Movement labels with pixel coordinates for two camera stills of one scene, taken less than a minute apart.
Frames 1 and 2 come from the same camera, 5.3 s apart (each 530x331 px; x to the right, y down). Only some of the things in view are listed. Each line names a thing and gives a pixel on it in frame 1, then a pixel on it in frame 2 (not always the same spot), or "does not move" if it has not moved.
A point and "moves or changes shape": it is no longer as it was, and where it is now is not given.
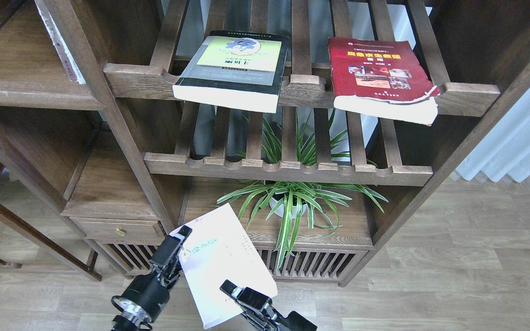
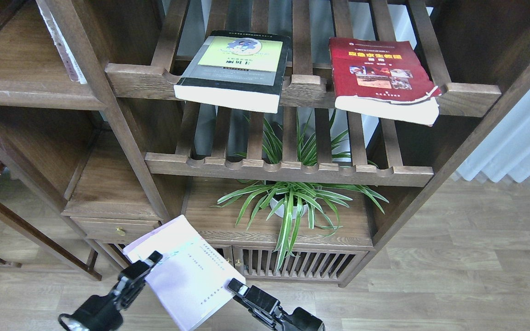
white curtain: (523, 142) does not move
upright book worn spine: (73, 71) does not move
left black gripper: (148, 294) → (104, 313)
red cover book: (382, 79) does not move
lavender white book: (217, 249) moves or changes shape
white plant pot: (280, 211) does not move
